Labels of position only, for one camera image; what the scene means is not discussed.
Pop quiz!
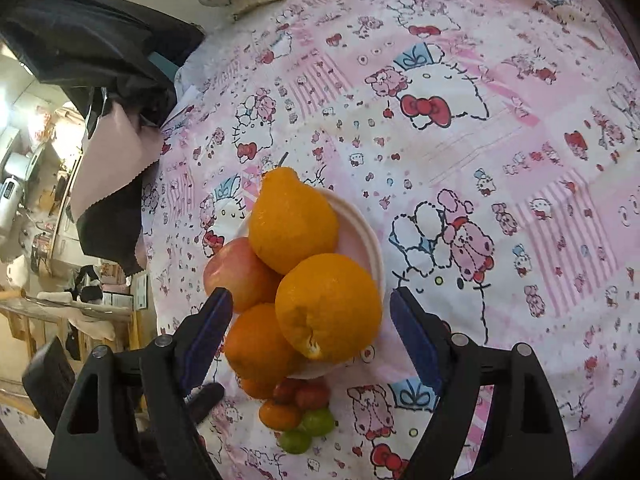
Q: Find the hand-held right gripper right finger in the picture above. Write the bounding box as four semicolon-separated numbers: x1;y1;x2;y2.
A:
390;287;574;480

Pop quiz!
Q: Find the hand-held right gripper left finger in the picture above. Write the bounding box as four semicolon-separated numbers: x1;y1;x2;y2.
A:
46;287;234;480

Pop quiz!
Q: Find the medium orange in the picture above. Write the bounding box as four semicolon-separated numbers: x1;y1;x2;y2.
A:
223;303;306;381

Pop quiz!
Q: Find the red apple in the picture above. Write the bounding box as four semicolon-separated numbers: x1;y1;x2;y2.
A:
203;237;283;314

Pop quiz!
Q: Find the large round orange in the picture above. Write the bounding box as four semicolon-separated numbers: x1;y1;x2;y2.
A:
274;253;383;362

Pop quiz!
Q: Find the white plate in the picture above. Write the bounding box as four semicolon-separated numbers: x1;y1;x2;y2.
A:
234;187;386;380

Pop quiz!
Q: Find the large orange with knob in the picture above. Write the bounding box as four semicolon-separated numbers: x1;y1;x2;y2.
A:
248;166;341;276

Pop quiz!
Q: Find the small orange mandarin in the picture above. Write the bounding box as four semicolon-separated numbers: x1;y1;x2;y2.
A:
239;376;278;400
258;399;302;431

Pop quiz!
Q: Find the small red tomato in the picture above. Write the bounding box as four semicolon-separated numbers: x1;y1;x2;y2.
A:
273;379;307;406
294;379;331;411

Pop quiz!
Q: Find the small green fruit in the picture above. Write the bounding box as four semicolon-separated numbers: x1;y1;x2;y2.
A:
278;429;313;455
299;407;336;437

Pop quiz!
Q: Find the pink cartoon printed blanket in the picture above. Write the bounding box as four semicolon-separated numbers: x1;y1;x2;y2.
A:
141;0;640;480

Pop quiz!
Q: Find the pink cloth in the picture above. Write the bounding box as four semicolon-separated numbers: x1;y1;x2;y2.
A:
69;91;166;222

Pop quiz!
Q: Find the white kitchen appliance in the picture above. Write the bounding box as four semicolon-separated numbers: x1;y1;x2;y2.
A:
0;150;36;228

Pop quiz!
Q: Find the black jacket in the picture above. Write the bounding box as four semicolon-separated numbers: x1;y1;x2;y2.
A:
0;0;206;277

